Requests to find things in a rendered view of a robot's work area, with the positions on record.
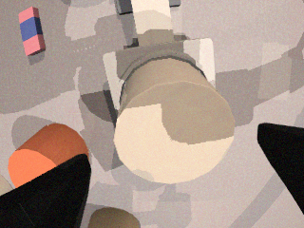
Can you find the orange cylinder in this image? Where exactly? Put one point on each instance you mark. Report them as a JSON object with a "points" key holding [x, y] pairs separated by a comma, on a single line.
{"points": [[50, 146]]}

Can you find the pink and blue eraser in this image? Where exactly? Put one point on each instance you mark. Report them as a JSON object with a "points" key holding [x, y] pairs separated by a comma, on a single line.
{"points": [[31, 31]]}

